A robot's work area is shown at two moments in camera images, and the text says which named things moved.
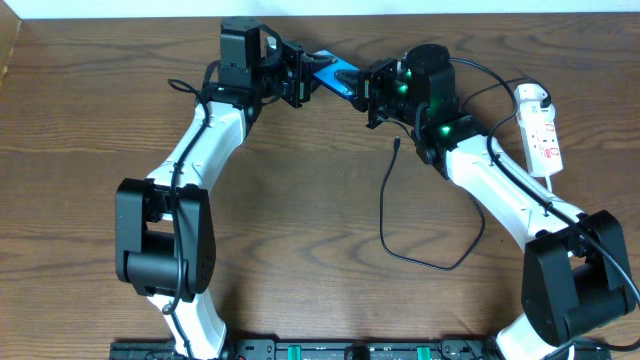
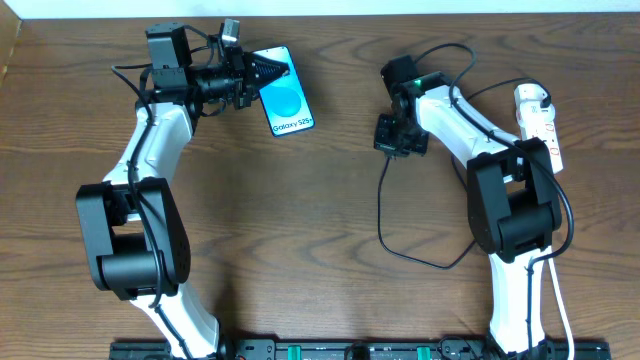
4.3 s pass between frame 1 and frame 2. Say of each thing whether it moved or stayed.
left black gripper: moved
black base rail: stayed
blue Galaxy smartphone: moved
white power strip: stayed
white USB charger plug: stayed
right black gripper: moved
